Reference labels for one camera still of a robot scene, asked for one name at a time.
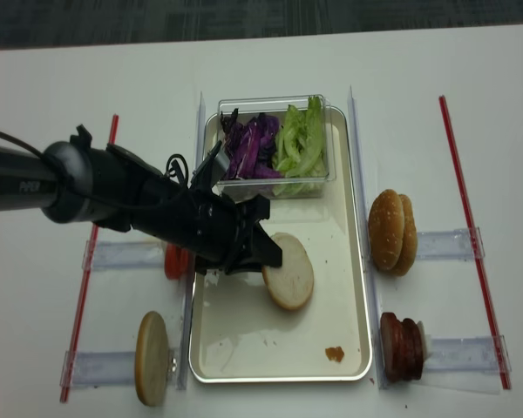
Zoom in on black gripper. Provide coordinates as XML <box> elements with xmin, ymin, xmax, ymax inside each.
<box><xmin>126</xmin><ymin>173</ymin><xmax>282</xmax><ymax>274</ymax></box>

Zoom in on bun half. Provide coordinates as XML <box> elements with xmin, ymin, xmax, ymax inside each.
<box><xmin>261</xmin><ymin>233</ymin><xmax>315</xmax><ymax>311</ymax></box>
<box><xmin>134</xmin><ymin>311</ymin><xmax>169</xmax><ymax>407</ymax></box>

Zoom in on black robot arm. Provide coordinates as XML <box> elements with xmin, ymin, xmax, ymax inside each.
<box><xmin>0</xmin><ymin>125</ymin><xmax>282</xmax><ymax>274</ymax></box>

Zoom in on front tomato slice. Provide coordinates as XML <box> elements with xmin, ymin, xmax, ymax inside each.
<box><xmin>164</xmin><ymin>243</ymin><xmax>189</xmax><ymax>280</ymax></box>

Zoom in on green lettuce leaves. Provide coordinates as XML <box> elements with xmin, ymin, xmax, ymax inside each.
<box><xmin>272</xmin><ymin>96</ymin><xmax>327</xmax><ymax>198</ymax></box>

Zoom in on front meat patty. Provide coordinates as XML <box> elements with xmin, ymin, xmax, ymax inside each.
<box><xmin>380</xmin><ymin>313</ymin><xmax>406</xmax><ymax>383</ymax></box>

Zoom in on meat patty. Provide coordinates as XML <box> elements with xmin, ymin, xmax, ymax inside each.
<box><xmin>380</xmin><ymin>313</ymin><xmax>406</xmax><ymax>383</ymax></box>
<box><xmin>402</xmin><ymin>318</ymin><xmax>424</xmax><ymax>381</ymax></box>

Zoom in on rear meat patty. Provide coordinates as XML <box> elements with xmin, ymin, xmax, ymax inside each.
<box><xmin>402</xmin><ymin>318</ymin><xmax>424</xmax><ymax>381</ymax></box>

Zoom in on white pusher block by patties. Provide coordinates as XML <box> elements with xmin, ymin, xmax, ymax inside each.
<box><xmin>417</xmin><ymin>321</ymin><xmax>432</xmax><ymax>361</ymax></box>

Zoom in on cream metal tray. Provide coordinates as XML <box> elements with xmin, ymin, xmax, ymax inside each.
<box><xmin>188</xmin><ymin>108</ymin><xmax>372</xmax><ymax>384</ymax></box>

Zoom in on clear plastic salad box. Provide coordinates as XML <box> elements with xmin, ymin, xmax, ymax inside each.
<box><xmin>214</xmin><ymin>94</ymin><xmax>335</xmax><ymax>201</ymax></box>

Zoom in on purple cabbage pieces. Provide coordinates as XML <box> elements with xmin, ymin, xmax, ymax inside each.
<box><xmin>220</xmin><ymin>108</ymin><xmax>282</xmax><ymax>180</ymax></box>

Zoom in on white pusher block by tomatoes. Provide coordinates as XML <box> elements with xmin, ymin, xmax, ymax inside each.
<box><xmin>158</xmin><ymin>240</ymin><xmax>168</xmax><ymax>253</ymax></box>

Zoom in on sesame bun top front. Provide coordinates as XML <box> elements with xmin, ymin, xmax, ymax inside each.
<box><xmin>368</xmin><ymin>189</ymin><xmax>404</xmax><ymax>271</ymax></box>

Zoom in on sesame bun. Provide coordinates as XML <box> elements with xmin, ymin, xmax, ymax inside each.
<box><xmin>391</xmin><ymin>194</ymin><xmax>418</xmax><ymax>276</ymax></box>
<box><xmin>368</xmin><ymin>189</ymin><xmax>404</xmax><ymax>271</ymax></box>

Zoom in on sesame bun top rear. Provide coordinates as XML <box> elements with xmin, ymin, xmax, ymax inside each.
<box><xmin>391</xmin><ymin>194</ymin><xmax>418</xmax><ymax>276</ymax></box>

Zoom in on left red plastic strip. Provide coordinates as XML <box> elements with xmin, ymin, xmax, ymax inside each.
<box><xmin>58</xmin><ymin>113</ymin><xmax>120</xmax><ymax>402</ymax></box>

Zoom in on red plastic strip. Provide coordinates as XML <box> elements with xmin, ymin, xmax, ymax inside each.
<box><xmin>58</xmin><ymin>113</ymin><xmax>120</xmax><ymax>402</ymax></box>
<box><xmin>438</xmin><ymin>95</ymin><xmax>513</xmax><ymax>391</ymax></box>

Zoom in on right red plastic strip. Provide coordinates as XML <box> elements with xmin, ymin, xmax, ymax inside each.
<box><xmin>438</xmin><ymin>95</ymin><xmax>513</xmax><ymax>391</ymax></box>

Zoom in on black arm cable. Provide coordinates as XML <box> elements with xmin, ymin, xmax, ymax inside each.
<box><xmin>164</xmin><ymin>152</ymin><xmax>191</xmax><ymax>184</ymax></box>

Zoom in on right long clear rail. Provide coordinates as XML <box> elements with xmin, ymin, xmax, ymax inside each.
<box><xmin>347</xmin><ymin>87</ymin><xmax>387</xmax><ymax>390</ymax></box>

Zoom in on clear rail by tomatoes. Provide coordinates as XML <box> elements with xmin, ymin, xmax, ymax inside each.
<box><xmin>91</xmin><ymin>241</ymin><xmax>165</xmax><ymax>271</ymax></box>

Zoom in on clear rail by bun tops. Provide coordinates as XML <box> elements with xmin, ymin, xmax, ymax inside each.
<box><xmin>416</xmin><ymin>227</ymin><xmax>485</xmax><ymax>261</ymax></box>

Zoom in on clear rail by bun bottoms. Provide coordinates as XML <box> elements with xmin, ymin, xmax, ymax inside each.
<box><xmin>58</xmin><ymin>347</ymin><xmax>180</xmax><ymax>388</ymax></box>

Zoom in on clear rail by patties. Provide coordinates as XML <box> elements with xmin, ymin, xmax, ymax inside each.
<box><xmin>424</xmin><ymin>334</ymin><xmax>512</xmax><ymax>374</ymax></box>

